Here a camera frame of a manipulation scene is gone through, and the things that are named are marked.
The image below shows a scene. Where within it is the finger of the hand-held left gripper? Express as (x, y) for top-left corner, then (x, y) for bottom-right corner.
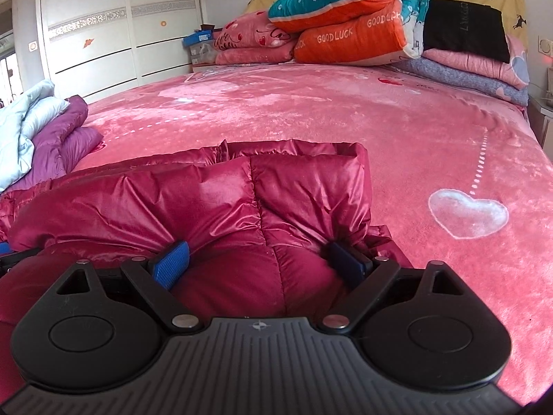
(0, 242), (41, 276)

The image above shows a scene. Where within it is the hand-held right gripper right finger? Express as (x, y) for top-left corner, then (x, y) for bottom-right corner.
(317, 241), (464, 334)

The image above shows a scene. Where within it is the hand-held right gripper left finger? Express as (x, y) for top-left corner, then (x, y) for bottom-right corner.
(56, 240), (204, 334)

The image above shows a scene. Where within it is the crimson down jacket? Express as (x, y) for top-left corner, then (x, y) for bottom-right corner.
(0, 138), (415, 327)

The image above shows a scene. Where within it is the light blue down jacket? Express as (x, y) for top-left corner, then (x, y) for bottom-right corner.
(0, 80), (71, 194)

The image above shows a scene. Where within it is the bed with pink fleece blanket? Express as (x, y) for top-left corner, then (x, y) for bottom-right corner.
(65, 61), (553, 407)

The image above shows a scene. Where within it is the grey storage box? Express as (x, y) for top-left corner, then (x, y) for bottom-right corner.
(189, 43), (219, 68)

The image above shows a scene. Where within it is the lavender folded blanket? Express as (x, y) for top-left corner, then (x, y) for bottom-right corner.
(390, 57), (531, 107)

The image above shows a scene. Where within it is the pink folded blanket with hearts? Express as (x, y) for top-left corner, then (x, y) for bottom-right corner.
(213, 11), (300, 66)

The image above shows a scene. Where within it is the teal and orange quilt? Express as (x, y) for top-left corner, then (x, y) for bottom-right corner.
(267, 0), (433, 66)

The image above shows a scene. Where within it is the white sliding wardrobe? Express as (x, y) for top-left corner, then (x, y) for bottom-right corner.
(35, 0), (207, 105)

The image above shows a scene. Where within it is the white nightstand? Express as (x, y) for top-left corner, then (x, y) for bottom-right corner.
(527, 94), (553, 150)

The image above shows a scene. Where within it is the black pillow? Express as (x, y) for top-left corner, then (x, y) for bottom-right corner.
(422, 0), (512, 64)

